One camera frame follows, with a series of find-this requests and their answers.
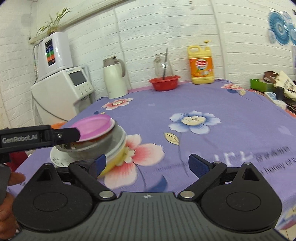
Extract stainless steel bowl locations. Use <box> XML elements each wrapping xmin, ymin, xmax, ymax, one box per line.
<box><xmin>56</xmin><ymin>124</ymin><xmax>126</xmax><ymax>160</ymax></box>

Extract white countertop water dispenser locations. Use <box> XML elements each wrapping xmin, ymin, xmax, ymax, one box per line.
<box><xmin>31</xmin><ymin>65</ymin><xmax>94</xmax><ymax>125</ymax></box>

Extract white power strip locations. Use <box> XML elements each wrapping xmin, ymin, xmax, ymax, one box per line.
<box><xmin>264</xmin><ymin>92</ymin><xmax>287</xmax><ymax>110</ymax></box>

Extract yellow detergent bottle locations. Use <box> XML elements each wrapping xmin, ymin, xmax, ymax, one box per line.
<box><xmin>187</xmin><ymin>40</ymin><xmax>214</xmax><ymax>85</ymax></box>

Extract white thermos jug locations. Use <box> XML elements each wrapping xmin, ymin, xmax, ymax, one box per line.
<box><xmin>103</xmin><ymin>56</ymin><xmax>127</xmax><ymax>99</ymax></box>

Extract potted green plant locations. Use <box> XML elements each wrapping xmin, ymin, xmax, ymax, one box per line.
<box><xmin>36</xmin><ymin>7</ymin><xmax>71</xmax><ymax>37</ymax></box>

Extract white ceramic bowl red pattern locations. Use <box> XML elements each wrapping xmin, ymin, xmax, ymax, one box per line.
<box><xmin>69</xmin><ymin>133</ymin><xmax>108</xmax><ymax>150</ymax></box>

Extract purple floral tablecloth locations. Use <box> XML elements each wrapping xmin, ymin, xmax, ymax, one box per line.
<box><xmin>6</xmin><ymin>78</ymin><xmax>296</xmax><ymax>232</ymax></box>

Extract white water purifier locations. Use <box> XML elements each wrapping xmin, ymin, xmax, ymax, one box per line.
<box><xmin>38</xmin><ymin>32</ymin><xmax>73</xmax><ymax>81</ymax></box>

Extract cream tote bag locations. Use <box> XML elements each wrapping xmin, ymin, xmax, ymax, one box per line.
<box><xmin>274</xmin><ymin>70</ymin><xmax>296</xmax><ymax>101</ymax></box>

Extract orange plastic basin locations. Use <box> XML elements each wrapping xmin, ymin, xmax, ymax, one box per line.
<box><xmin>51</xmin><ymin>122</ymin><xmax>66</xmax><ymax>129</ymax></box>

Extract purple plastic bowl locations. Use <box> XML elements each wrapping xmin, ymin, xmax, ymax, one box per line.
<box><xmin>71</xmin><ymin>114</ymin><xmax>115</xmax><ymax>142</ymax></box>

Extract red plastic basket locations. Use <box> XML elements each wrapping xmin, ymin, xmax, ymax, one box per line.
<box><xmin>149</xmin><ymin>75</ymin><xmax>180</xmax><ymax>91</ymax></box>

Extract person's left hand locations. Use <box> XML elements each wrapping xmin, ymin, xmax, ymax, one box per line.
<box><xmin>0</xmin><ymin>172</ymin><xmax>26</xmax><ymax>240</ymax></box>

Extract green box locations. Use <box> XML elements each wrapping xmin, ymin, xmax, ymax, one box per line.
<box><xmin>250</xmin><ymin>79</ymin><xmax>276</xmax><ymax>92</ymax></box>

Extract white plate floral pattern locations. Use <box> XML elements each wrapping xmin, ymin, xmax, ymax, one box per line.
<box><xmin>50</xmin><ymin>147</ymin><xmax>76</xmax><ymax>167</ymax></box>

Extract blue paper wall decoration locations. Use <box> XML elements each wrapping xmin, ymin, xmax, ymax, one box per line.
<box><xmin>267</xmin><ymin>10</ymin><xmax>295</xmax><ymax>46</ymax></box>

